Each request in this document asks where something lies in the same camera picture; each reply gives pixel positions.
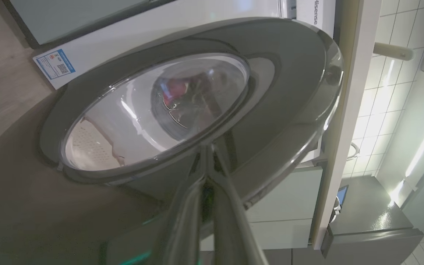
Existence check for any grey kitchen counter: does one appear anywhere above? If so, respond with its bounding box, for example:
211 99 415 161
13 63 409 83
321 176 424 258

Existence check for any white front-load washing machine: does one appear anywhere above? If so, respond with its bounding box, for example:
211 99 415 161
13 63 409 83
33 0 337 162

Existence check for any beige cylindrical handle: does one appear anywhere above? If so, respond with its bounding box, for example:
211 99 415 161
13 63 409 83
373 42 416 61

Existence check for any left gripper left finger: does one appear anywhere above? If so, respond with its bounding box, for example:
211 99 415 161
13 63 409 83
149 145 209 265

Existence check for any blue energy label sticker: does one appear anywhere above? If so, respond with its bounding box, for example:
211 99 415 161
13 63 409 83
35 49 76 80

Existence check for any small blue countertop item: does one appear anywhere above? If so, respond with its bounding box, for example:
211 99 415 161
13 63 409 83
336 185 349 205

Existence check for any white LED light strip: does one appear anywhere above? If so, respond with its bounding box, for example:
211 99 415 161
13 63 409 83
389 96 424 206

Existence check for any white ring handle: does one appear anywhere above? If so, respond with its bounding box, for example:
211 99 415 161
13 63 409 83
346 142 360 161

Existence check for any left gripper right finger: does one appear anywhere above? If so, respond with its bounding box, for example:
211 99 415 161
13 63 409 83
209 144 271 265

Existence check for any red and white jersey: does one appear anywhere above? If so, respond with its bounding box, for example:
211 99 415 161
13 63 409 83
162 78 190 107

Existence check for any small white countertop item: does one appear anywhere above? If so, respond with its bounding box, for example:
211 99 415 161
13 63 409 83
331 198 342 223

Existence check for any grey washing machine door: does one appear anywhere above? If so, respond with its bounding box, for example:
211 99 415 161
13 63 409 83
38 18 345 210

